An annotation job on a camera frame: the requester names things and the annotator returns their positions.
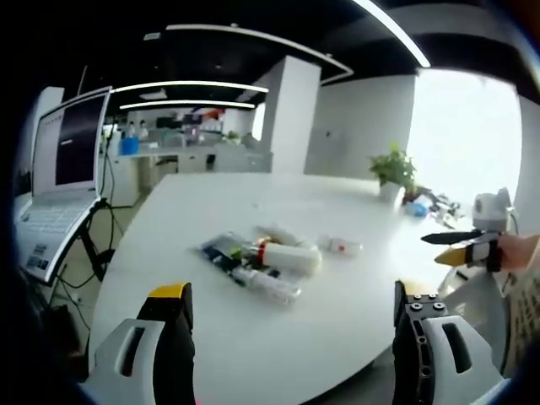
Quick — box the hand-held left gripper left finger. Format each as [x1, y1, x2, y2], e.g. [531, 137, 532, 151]
[78, 281, 196, 405]

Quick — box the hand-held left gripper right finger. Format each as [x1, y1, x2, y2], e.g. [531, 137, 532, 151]
[391, 279, 508, 405]

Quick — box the small clear skincare bottle red label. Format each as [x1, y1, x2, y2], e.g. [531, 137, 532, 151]
[318, 235, 365, 258]

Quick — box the dark blue skincare packet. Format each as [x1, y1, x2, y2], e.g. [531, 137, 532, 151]
[198, 232, 254, 275]

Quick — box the clear skincare tube white cap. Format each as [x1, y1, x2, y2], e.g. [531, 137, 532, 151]
[227, 265, 303, 310]

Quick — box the white skincare bottle red band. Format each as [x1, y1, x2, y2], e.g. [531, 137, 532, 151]
[256, 240, 324, 275]

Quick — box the slim white skincare tube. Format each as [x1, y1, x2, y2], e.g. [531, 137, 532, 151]
[253, 225, 316, 250]

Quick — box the blue storage bin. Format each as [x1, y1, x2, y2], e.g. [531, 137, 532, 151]
[119, 136, 141, 156]

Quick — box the person's right hand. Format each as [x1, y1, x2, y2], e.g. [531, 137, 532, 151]
[497, 234, 540, 276]

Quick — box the pile of small desk clutter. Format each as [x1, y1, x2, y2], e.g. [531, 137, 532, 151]
[402, 187, 467, 231]

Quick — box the white chair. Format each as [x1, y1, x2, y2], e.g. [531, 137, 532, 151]
[438, 266, 510, 379]

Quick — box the green plant in white pot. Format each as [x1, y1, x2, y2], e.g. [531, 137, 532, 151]
[368, 142, 419, 203]

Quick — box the black laptop stand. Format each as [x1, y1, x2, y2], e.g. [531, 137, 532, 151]
[62, 197, 117, 283]

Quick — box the white laptop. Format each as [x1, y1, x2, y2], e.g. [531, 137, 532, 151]
[13, 86, 114, 284]

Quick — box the white office counter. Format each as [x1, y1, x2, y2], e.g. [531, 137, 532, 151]
[113, 141, 273, 203]

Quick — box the long ceiling light strip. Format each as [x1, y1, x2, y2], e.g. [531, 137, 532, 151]
[352, 0, 432, 69]
[119, 99, 257, 111]
[112, 79, 270, 95]

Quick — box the black cable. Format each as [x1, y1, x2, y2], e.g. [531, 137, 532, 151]
[99, 126, 127, 237]

